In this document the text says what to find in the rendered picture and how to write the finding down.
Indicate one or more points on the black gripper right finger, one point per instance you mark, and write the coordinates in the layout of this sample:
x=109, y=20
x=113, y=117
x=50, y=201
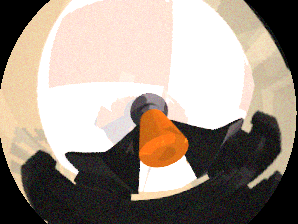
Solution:
x=205, y=144

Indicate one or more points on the orange cylinder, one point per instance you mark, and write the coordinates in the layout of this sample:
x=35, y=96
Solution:
x=161, y=144

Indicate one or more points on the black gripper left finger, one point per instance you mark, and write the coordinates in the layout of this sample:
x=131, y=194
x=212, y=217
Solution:
x=122, y=161

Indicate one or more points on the black round pedestal with short shaft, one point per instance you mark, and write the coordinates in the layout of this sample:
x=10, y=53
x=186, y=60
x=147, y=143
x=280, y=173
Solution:
x=145, y=102

